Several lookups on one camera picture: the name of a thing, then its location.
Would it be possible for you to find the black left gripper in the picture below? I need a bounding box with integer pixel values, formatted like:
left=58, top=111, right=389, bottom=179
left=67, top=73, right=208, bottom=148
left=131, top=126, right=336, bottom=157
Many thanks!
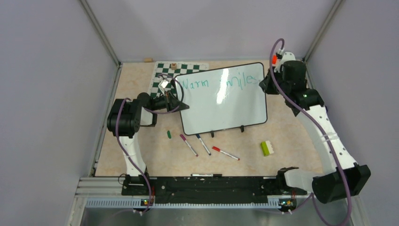
left=149, top=89, right=189, bottom=113

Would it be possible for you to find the white whiteboard black frame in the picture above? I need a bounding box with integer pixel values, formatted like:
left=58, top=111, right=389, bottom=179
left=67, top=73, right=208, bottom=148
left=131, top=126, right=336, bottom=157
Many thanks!
left=176, top=62, right=268, bottom=135

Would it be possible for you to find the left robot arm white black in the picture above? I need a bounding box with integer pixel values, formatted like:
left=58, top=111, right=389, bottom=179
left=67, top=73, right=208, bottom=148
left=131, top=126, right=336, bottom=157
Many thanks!
left=106, top=91, right=190, bottom=195

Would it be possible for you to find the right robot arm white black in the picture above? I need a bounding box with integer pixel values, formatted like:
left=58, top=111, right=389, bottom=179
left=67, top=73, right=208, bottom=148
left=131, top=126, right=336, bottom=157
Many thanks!
left=259, top=60, right=371, bottom=204

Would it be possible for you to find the orange small block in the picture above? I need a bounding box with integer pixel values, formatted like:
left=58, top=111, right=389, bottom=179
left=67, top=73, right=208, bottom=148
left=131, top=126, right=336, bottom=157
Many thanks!
left=271, top=55, right=278, bottom=65

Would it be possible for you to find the green white chessboard mat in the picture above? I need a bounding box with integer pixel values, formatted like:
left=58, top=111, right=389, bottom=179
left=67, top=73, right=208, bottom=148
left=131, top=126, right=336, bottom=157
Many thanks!
left=147, top=61, right=209, bottom=97

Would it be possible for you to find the purple capped marker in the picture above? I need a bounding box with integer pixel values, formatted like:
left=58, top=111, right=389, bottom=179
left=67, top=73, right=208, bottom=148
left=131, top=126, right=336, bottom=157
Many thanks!
left=180, top=134, right=199, bottom=157

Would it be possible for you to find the blue capped marker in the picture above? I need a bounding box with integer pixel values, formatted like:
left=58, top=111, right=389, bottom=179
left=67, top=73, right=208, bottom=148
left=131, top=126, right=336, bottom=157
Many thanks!
left=196, top=134, right=211, bottom=156

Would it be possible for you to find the red capped marker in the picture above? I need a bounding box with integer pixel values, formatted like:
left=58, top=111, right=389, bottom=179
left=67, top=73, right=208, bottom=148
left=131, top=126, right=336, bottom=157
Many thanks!
left=212, top=146, right=240, bottom=161

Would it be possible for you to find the green lego brick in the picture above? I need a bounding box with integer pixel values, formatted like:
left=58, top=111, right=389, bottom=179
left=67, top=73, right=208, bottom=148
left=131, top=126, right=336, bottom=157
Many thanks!
left=260, top=141, right=274, bottom=156

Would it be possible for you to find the silver marker near base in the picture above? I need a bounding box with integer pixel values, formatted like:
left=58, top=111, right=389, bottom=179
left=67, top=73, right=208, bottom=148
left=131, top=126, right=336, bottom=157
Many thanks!
left=191, top=174, right=223, bottom=177

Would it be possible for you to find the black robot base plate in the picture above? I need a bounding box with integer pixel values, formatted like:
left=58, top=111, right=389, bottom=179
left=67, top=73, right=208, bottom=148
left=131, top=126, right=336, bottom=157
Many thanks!
left=118, top=175, right=307, bottom=206

